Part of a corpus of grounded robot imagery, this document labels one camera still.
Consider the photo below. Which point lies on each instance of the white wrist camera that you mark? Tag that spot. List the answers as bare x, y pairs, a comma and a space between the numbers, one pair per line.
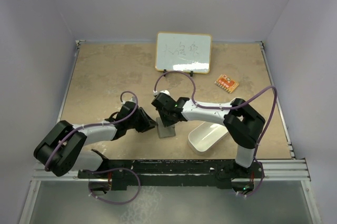
156, 93
133, 99

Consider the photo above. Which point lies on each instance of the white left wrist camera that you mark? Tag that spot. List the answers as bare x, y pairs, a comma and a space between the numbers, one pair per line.
133, 99

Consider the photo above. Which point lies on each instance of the small whiteboard with writing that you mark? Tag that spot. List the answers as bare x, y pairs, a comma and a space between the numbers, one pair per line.
185, 52

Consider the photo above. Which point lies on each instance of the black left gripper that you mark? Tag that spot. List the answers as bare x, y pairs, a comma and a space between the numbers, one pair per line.
147, 122

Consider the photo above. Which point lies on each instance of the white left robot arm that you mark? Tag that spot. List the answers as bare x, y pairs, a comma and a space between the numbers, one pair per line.
61, 147

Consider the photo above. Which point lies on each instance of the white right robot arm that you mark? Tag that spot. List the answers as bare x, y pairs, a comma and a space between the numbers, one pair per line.
241, 120

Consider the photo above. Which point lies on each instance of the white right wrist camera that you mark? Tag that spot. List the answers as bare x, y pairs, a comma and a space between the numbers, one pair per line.
156, 93

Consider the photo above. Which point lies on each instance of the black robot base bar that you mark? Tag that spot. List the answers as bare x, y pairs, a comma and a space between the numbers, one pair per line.
119, 174

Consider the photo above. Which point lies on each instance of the grey card holder wallet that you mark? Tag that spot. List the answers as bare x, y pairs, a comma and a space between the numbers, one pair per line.
164, 132

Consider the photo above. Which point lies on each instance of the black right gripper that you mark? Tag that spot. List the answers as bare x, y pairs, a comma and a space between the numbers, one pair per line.
167, 122

